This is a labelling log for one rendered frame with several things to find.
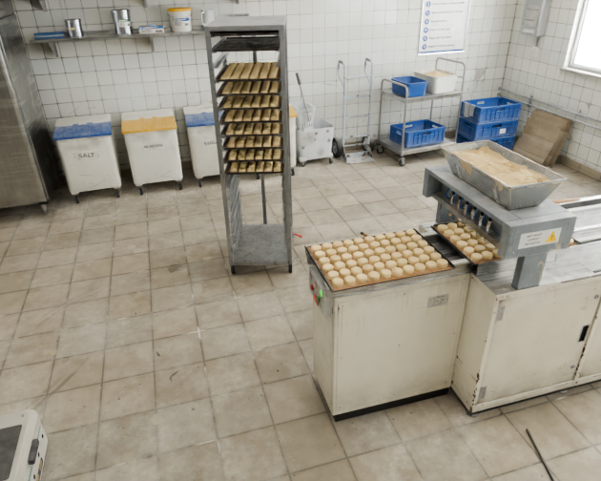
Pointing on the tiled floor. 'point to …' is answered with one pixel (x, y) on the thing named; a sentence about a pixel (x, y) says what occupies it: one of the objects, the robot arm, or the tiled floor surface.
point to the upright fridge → (11, 118)
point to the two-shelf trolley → (405, 116)
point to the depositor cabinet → (539, 329)
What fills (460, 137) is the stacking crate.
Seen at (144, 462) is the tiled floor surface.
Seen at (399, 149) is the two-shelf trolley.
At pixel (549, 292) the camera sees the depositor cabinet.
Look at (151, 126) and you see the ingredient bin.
